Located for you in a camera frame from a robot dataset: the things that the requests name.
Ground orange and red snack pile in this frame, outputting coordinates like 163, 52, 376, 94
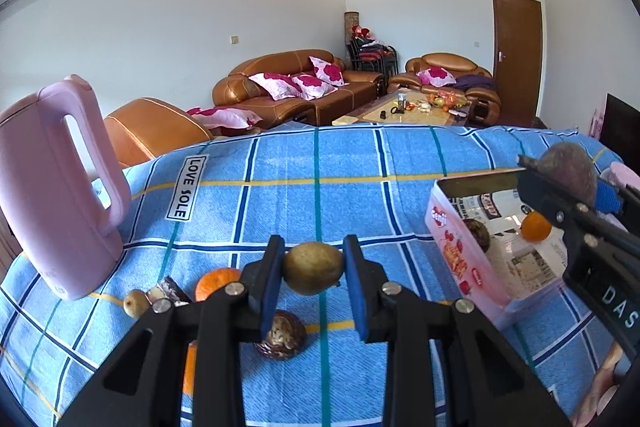
425, 89, 470, 112

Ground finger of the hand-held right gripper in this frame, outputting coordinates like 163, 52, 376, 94
517, 154, 621, 235
596, 179, 640, 250

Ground brown wooden door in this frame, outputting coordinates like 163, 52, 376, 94
491, 0, 543, 120

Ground brown snack wrapper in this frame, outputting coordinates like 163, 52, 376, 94
147, 276, 193, 308

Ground pink floral pillow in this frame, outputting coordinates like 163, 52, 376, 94
248, 73, 303, 101
309, 56, 348, 86
291, 74, 338, 99
187, 106, 253, 130
417, 68, 457, 86

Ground red plush toy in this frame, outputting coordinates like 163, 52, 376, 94
350, 24, 381, 50

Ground small olive pear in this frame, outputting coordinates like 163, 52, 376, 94
123, 289, 151, 319

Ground pink electric kettle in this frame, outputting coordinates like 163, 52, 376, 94
0, 74, 132, 301

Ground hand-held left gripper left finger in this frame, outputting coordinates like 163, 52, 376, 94
56, 234, 286, 427

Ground stacked dark chairs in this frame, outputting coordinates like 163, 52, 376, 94
346, 38, 399, 78

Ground purple cloth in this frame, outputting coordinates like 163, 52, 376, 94
452, 74, 496, 92

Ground rolled patterned mat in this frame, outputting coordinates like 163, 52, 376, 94
344, 11, 360, 58

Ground dark purple passion fruit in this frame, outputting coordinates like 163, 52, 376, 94
462, 218, 493, 254

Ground grey purple passion fruit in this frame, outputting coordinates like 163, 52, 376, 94
537, 143, 599, 210

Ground orange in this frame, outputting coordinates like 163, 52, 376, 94
521, 212, 552, 242
195, 268, 244, 303
182, 342, 199, 398

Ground olive green pear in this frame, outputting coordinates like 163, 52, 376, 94
283, 243, 346, 295

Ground brown leather armchair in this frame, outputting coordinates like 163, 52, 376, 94
104, 97, 216, 168
389, 53, 502, 125

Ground pink cardboard box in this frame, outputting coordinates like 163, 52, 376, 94
425, 167, 571, 332

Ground blue plaid blanket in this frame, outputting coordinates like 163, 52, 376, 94
0, 124, 626, 427

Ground pale pink object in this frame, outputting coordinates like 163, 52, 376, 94
600, 162, 640, 190

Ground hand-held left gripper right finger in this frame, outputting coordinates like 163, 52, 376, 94
342, 234, 572, 427

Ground cracked brown passion fruit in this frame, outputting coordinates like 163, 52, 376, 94
254, 310, 307, 360

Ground black television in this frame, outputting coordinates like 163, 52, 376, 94
600, 93, 640, 162

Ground long brown leather sofa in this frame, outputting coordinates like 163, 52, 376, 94
212, 49, 386, 128

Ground wooden coffee table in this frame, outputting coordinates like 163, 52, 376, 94
332, 91, 471, 128

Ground person's right hand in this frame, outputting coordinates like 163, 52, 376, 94
570, 347, 633, 427

